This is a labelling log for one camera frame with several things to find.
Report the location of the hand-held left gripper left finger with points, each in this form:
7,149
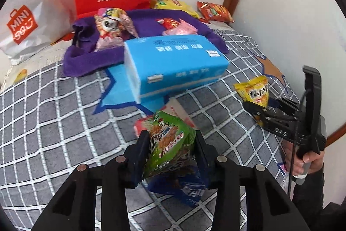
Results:
137,155

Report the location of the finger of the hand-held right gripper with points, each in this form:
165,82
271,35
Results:
254,108
286,105

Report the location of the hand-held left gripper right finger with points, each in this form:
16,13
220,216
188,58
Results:
202,155

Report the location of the yellow triangular snack packet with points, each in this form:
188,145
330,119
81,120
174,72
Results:
254,90

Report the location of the green snack packet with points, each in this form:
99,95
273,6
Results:
167,139

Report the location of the blue snack packet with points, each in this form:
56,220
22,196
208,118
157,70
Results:
183,190

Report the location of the long pink snack bar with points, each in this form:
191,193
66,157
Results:
178,112

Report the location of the pale pink snack packet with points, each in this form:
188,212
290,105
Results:
181,30

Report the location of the purple cloth-lined tray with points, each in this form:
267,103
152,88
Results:
148,25

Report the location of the pink packet with blue logo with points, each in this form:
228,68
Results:
127,22

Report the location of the person's right forearm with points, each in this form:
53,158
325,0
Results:
310,201

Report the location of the person's right hand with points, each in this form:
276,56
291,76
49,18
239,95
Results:
312,163

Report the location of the grey checked tablecloth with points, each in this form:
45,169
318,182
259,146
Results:
67,125

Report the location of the newspaper sheet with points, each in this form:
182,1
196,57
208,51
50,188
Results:
35,64
219,26

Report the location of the blue tissue pack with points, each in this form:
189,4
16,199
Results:
175,66

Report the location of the orange chips bag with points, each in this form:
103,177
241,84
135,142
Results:
213,10

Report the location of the yellow chips bag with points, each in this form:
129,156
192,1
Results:
173,5

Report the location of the white plastic bag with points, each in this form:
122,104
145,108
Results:
40,30

